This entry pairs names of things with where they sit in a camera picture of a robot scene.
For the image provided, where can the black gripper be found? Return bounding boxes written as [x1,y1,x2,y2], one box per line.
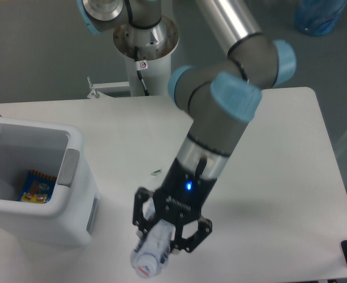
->
[132,157,216,254]

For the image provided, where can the clear plastic water bottle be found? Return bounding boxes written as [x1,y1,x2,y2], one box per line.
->
[130,203,176,279]

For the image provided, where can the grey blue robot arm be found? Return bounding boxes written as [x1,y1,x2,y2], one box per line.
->
[77,1,296,254]

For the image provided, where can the white plastic trash can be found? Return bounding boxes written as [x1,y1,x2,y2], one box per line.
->
[0,117,100,246]

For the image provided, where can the small green wrapper scrap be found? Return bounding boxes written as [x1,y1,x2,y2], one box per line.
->
[151,169,162,176]

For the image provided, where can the blue yellow snack packet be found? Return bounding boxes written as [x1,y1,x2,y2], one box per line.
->
[17,170,57,204]

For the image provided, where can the large blue water jug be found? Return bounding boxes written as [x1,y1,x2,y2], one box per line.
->
[294,0,347,36]

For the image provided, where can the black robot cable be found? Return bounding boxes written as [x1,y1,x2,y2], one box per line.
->
[133,47,150,97]

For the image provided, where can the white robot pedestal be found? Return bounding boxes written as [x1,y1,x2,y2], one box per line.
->
[86,16,180,100]

